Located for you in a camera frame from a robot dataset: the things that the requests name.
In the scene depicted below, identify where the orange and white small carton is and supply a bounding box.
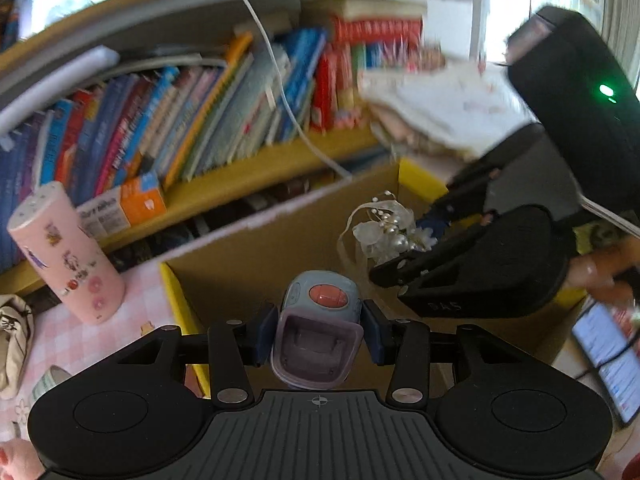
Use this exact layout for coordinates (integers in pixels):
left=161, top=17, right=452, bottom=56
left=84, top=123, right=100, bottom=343
left=77, top=172, right=168, bottom=238

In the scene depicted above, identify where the stack of loose papers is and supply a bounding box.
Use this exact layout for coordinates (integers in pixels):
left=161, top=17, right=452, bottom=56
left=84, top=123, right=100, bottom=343
left=357, top=50, right=541, bottom=161

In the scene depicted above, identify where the yellow cardboard box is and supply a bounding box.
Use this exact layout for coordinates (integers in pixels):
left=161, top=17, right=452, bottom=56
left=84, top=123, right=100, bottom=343
left=159, top=157, right=593, bottom=401

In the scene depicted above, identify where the white pearl flower accessory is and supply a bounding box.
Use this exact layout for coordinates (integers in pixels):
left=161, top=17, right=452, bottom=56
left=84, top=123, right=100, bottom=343
left=337, top=190, right=441, bottom=281

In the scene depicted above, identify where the red boxed book set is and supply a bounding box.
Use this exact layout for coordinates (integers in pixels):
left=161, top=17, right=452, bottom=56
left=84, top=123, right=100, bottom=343
left=310, top=42, right=353, bottom=133

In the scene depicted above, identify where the white bar lamp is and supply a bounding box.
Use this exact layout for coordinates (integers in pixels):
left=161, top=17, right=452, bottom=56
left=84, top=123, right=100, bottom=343
left=0, top=45, right=121, bottom=131

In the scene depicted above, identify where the wooden bookshelf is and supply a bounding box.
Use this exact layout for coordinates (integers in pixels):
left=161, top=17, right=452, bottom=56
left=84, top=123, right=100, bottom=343
left=0, top=0, right=476, bottom=296

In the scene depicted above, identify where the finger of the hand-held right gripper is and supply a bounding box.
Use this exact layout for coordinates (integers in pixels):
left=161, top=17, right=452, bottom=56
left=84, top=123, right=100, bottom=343
left=370, top=212, right=502, bottom=289
left=417, top=122, right=547, bottom=237

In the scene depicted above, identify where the person's right hand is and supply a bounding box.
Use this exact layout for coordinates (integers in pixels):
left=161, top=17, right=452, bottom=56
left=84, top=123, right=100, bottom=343
left=566, top=240, right=640, bottom=307

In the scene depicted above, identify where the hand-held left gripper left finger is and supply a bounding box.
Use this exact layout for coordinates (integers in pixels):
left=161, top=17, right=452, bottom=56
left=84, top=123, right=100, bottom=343
left=117, top=302, right=278, bottom=408

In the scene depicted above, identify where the person's left hand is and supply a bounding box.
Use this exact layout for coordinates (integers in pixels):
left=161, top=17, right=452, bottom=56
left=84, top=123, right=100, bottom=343
left=0, top=440, right=46, bottom=480

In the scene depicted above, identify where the beige cloth bag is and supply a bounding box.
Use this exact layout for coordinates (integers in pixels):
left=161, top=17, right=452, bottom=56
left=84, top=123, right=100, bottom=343
left=0, top=294, right=36, bottom=401

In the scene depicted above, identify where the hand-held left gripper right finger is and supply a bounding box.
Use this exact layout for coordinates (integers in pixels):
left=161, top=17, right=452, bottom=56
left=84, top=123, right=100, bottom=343
left=361, top=300, right=523, bottom=406

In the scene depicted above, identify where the smartphone with lit list screen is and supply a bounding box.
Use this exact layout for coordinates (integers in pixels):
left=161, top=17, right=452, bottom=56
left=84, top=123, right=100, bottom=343
left=570, top=300, right=640, bottom=428

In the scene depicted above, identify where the pink sticker-covered canister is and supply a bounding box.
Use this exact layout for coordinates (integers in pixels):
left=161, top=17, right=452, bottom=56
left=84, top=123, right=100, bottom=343
left=7, top=181, right=126, bottom=326

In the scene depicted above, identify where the clear tape roll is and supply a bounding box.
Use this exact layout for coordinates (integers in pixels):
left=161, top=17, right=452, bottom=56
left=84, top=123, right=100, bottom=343
left=30, top=365, right=73, bottom=406

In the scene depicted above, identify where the beige thick book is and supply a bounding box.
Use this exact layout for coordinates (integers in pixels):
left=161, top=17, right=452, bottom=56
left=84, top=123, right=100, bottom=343
left=342, top=0, right=428, bottom=20

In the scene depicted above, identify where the white charging cable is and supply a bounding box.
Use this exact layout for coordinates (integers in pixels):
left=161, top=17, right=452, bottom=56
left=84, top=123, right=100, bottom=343
left=190, top=0, right=353, bottom=181

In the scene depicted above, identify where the blue purple toy orange button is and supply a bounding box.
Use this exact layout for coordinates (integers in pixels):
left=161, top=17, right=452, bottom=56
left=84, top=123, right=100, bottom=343
left=270, top=270, right=363, bottom=391

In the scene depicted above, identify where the red thick dictionary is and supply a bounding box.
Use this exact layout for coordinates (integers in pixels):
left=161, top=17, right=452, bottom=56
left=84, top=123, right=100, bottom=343
left=332, top=16, right=425, bottom=46

